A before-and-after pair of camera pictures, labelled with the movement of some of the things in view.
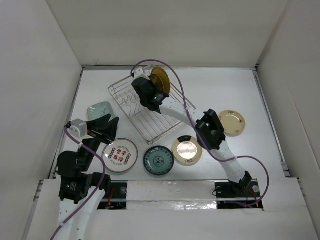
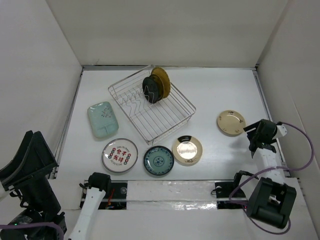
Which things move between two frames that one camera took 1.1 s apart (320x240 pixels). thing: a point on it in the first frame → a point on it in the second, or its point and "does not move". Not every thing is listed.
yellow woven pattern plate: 160,72 does not move
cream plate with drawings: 233,122 does not move
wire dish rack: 150,123 does not move
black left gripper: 100,128 → 39,158
